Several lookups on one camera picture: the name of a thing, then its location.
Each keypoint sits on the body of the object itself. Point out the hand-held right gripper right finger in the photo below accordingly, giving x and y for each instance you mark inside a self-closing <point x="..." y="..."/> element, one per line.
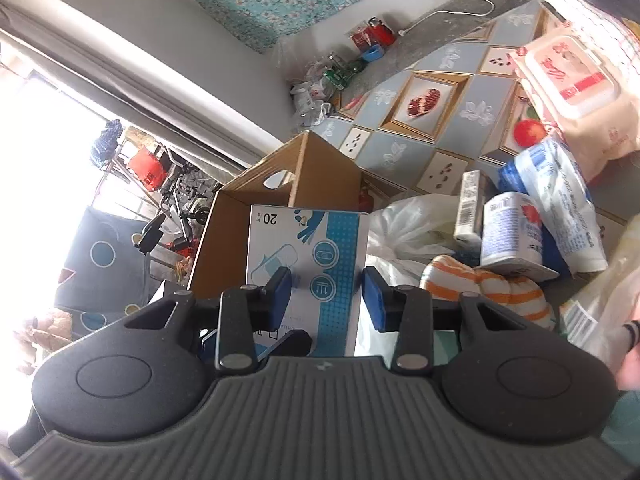
<point x="376" y="300"/>

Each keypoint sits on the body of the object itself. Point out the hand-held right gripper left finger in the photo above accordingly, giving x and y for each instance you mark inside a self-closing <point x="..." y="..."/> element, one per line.
<point x="281" y="295"/>

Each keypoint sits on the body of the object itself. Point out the blue and white dotted box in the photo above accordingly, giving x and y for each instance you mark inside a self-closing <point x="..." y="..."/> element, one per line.
<point x="325" y="240"/>

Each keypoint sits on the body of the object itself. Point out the orange striped cloth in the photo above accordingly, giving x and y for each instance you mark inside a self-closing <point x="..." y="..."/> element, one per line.
<point x="490" y="290"/>

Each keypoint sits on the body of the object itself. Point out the small yellow box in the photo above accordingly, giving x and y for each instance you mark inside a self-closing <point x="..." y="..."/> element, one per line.
<point x="467" y="210"/>

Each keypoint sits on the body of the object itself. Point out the cardboard box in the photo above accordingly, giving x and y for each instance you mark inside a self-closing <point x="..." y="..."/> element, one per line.
<point x="320" y="170"/>

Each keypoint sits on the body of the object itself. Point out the white foil-lid cup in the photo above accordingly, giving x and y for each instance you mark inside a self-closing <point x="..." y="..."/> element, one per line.
<point x="510" y="230"/>

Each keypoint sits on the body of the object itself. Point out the blue tissue pack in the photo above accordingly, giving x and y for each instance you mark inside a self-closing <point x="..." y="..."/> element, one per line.
<point x="565" y="190"/>

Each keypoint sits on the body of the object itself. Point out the white plastic bag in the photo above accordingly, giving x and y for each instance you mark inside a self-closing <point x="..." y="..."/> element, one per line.
<point x="405" y="220"/>

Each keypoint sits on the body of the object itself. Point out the black phone holder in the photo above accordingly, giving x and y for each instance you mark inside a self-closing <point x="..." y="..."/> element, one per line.
<point x="150" y="235"/>

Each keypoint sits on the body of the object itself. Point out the wheelchair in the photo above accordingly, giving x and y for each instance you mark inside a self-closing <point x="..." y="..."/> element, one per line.
<point x="187" y="185"/>

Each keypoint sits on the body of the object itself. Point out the dark printed cloth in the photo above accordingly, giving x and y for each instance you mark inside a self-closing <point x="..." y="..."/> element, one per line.
<point x="100" y="260"/>

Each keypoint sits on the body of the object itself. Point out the orange bag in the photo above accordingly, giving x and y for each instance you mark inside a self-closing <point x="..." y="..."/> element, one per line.
<point x="146" y="167"/>

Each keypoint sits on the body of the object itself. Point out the hanging dark blue cloth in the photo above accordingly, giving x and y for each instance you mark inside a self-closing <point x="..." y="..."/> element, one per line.
<point x="106" y="140"/>

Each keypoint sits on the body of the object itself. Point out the clear plastic bag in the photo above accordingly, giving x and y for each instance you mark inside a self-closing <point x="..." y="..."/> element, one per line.
<point x="610" y="300"/>

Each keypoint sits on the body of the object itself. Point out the red thermos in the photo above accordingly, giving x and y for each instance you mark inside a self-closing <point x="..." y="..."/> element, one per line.
<point x="377" y="30"/>

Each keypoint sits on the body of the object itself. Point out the grey curtain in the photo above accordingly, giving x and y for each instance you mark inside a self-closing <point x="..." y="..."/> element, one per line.
<point x="125" y="70"/>

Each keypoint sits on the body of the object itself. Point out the pink wet wipes pack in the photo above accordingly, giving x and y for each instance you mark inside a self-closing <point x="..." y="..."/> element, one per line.
<point x="565" y="85"/>

